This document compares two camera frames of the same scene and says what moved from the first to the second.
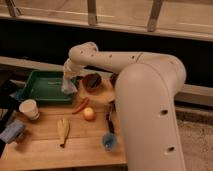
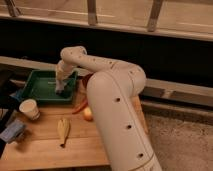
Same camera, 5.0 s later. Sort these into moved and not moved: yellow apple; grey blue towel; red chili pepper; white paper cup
Moved: grey blue towel
Not moved: red chili pepper; white paper cup; yellow apple
